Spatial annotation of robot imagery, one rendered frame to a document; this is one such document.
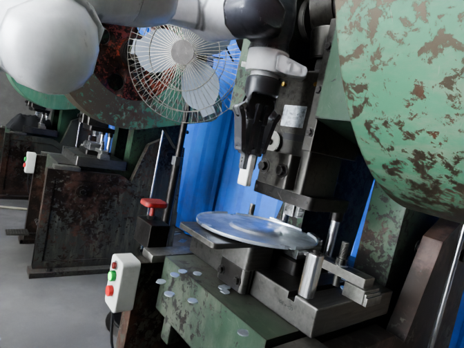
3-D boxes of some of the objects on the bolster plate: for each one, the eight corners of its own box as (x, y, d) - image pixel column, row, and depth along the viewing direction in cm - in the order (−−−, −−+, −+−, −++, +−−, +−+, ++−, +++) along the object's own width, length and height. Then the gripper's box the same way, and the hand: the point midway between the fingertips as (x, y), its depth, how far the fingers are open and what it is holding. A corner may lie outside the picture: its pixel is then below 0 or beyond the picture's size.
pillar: (327, 259, 87) (340, 206, 85) (320, 256, 88) (333, 204, 87) (332, 259, 88) (345, 206, 87) (325, 255, 90) (337, 204, 89)
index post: (306, 300, 67) (317, 253, 66) (295, 293, 70) (306, 247, 69) (315, 298, 69) (326, 252, 68) (304, 291, 71) (314, 246, 71)
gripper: (273, 84, 81) (253, 182, 84) (230, 70, 73) (210, 179, 76) (297, 84, 76) (275, 190, 79) (253, 69, 67) (231, 188, 70)
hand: (246, 169), depth 77 cm, fingers closed
